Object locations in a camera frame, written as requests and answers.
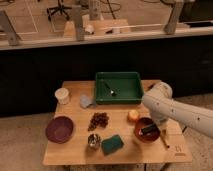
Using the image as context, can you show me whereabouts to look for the black eraser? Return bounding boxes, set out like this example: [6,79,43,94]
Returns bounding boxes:
[141,124,157,135]

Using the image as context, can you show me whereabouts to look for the red bowl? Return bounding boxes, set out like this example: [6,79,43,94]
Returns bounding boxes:
[134,117,160,143]

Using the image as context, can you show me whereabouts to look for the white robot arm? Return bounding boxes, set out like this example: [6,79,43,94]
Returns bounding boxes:
[142,82,213,138]

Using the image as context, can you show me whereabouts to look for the purple bowl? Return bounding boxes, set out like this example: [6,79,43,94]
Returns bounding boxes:
[45,116,74,144]

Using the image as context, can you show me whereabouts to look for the wooden stick utensil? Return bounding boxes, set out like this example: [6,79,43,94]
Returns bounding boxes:
[160,130,170,149]

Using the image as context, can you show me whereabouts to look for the orange fruit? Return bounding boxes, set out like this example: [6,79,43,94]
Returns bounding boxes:
[127,110,140,122]

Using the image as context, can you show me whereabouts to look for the green sponge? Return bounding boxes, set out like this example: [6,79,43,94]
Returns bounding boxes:
[101,135,124,155]

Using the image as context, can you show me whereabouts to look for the metal spoon in tray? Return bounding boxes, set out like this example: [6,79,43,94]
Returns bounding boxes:
[104,83,116,96]

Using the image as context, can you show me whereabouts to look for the green plastic tray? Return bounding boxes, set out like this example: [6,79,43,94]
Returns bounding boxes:
[94,72,144,105]

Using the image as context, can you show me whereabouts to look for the small metal cup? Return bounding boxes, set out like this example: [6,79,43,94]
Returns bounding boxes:
[88,134,101,149]

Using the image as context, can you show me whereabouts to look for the grey crumpled cloth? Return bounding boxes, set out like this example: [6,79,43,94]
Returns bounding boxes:
[80,94,96,109]

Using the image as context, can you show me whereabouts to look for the white cylindrical cup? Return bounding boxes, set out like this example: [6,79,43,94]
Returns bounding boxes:
[55,88,69,105]

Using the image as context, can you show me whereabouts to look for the black office chair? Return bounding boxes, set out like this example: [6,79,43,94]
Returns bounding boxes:
[46,0,71,20]

